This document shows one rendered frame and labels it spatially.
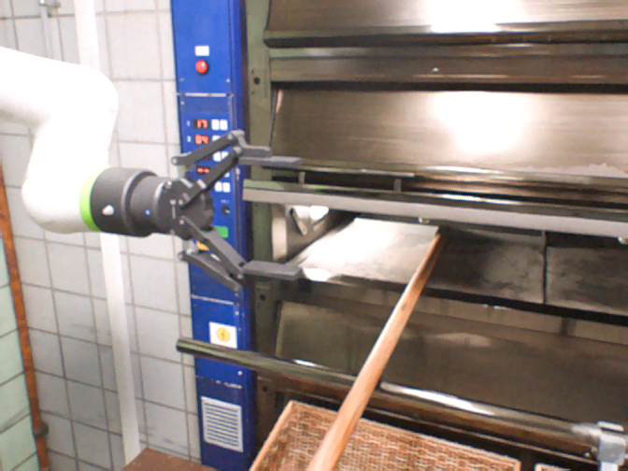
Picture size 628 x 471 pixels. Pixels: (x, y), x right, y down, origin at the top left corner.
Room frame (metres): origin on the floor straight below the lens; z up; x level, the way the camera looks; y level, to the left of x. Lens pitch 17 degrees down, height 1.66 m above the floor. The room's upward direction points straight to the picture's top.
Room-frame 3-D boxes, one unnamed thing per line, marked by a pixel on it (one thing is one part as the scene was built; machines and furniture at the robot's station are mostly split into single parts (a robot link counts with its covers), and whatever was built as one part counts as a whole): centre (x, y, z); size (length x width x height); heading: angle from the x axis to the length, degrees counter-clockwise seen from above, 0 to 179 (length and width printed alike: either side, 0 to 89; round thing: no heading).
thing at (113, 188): (0.72, 0.24, 1.48); 0.12 x 0.06 x 0.09; 158
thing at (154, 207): (0.69, 0.17, 1.48); 0.09 x 0.07 x 0.08; 68
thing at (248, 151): (0.65, 0.07, 1.57); 0.05 x 0.01 x 0.03; 68
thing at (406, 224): (1.73, -0.47, 1.20); 0.55 x 0.36 x 0.03; 69
